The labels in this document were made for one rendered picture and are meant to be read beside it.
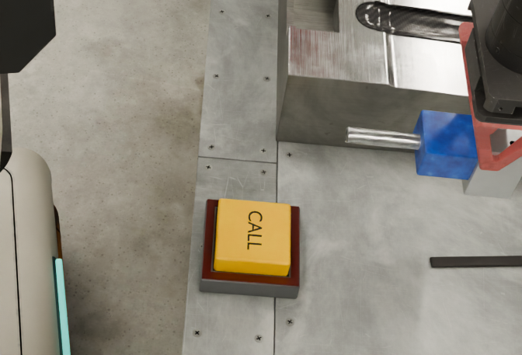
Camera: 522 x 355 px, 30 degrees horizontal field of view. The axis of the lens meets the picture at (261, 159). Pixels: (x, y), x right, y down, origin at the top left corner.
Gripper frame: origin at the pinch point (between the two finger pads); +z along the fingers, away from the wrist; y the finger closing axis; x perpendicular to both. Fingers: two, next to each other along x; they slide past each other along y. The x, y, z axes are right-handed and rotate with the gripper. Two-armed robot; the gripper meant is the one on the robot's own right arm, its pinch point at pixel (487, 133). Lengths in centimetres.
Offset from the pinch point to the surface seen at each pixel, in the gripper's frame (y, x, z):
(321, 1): 21.2, 10.9, 7.3
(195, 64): 97, 22, 94
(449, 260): -1.4, -0.9, 14.8
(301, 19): 20.1, 12.6, 8.7
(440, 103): 10.3, 0.5, 8.0
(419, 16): 19.7, 1.9, 6.7
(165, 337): 33, 23, 95
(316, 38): 14.9, 11.7, 6.1
